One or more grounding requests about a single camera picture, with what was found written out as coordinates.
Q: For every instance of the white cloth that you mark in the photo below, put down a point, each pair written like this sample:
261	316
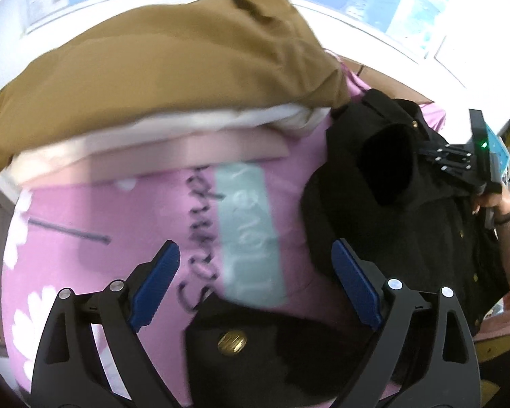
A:
259	119

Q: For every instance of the dusty pink folded cloth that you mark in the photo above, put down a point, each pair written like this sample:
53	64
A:
174	148

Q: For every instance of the colourful wall map poster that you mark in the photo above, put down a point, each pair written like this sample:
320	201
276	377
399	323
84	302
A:
408	0

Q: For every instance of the person's right hand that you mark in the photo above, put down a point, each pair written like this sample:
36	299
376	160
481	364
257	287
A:
503	206

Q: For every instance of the pink flower printed blanket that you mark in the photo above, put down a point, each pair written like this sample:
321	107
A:
110	221

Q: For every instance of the black coat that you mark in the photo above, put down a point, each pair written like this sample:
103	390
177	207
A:
365	221

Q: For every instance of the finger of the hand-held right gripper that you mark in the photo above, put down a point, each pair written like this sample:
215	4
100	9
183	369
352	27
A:
450	151
454	167

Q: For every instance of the brown garment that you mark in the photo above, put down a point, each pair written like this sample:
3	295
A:
153	63

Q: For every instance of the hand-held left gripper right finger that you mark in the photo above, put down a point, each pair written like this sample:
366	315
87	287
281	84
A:
357	284

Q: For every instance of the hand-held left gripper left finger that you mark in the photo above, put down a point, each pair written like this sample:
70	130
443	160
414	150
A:
155	284

